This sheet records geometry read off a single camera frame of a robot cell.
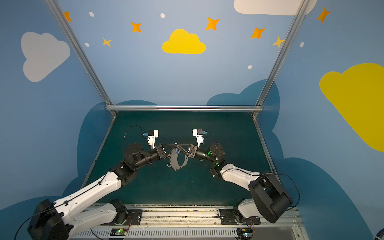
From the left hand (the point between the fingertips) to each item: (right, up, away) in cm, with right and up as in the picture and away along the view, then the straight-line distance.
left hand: (177, 147), depth 69 cm
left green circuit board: (-28, -41, +1) cm, 50 cm away
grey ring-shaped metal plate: (-5, -11, +26) cm, 28 cm away
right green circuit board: (+33, -42, +2) cm, 54 cm away
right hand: (0, 0, +1) cm, 1 cm away
